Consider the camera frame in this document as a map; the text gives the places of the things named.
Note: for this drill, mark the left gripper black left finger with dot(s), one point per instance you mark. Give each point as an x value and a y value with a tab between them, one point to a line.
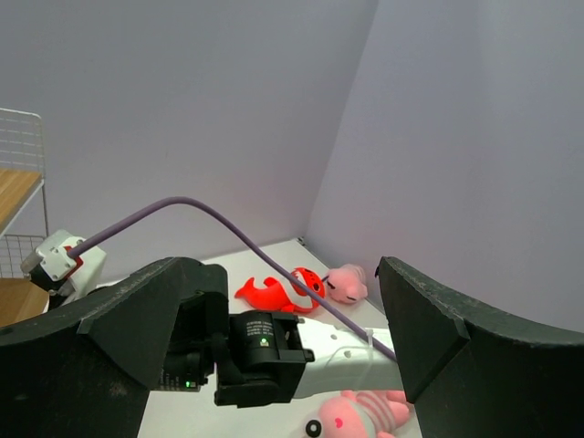
87	369

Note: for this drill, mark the pink frog plush striped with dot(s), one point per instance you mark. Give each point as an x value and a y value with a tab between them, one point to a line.
356	414

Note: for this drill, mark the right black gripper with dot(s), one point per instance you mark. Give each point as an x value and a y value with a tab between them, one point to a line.
257	357

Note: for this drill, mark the pink plush far right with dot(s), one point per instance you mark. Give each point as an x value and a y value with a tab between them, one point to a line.
346	284

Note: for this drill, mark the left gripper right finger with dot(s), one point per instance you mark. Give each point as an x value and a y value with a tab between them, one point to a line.
473	370

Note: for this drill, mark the white wire wooden shelf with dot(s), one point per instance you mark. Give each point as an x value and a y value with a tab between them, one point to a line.
24	221

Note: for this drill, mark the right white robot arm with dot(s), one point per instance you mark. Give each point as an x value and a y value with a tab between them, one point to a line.
343	359

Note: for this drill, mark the red shark plush right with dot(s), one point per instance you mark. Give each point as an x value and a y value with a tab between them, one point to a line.
274	296

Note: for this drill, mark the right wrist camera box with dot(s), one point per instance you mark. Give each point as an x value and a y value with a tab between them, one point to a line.
65	279

